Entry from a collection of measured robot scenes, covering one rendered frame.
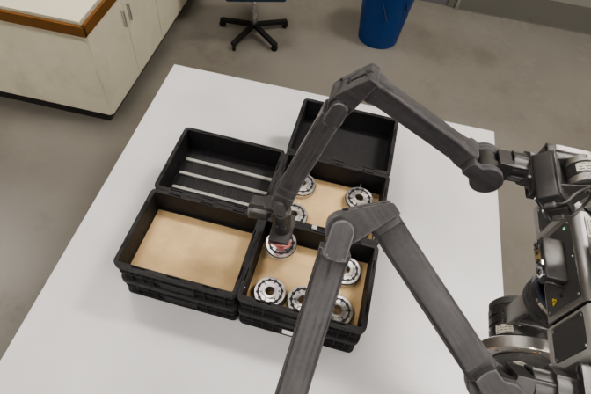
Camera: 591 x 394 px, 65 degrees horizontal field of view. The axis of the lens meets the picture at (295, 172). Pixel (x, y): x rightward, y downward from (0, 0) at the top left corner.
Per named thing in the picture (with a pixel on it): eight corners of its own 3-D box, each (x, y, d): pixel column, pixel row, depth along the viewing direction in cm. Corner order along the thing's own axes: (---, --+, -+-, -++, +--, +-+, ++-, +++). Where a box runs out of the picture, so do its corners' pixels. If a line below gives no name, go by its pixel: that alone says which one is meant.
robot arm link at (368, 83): (359, 70, 95) (363, 47, 103) (321, 112, 104) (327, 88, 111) (512, 180, 106) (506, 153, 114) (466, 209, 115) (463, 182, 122)
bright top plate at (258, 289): (288, 280, 151) (288, 280, 151) (281, 310, 145) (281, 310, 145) (258, 273, 152) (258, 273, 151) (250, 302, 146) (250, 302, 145)
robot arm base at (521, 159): (532, 200, 111) (558, 171, 102) (498, 193, 112) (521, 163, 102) (528, 173, 117) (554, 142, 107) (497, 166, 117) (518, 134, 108)
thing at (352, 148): (391, 138, 199) (398, 120, 189) (383, 193, 181) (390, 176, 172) (302, 117, 202) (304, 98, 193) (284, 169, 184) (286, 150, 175)
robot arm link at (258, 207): (285, 205, 128) (291, 184, 134) (244, 198, 129) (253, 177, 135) (283, 233, 136) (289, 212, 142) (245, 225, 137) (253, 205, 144)
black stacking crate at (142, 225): (262, 233, 166) (262, 216, 157) (236, 311, 148) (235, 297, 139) (157, 206, 170) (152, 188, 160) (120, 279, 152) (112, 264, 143)
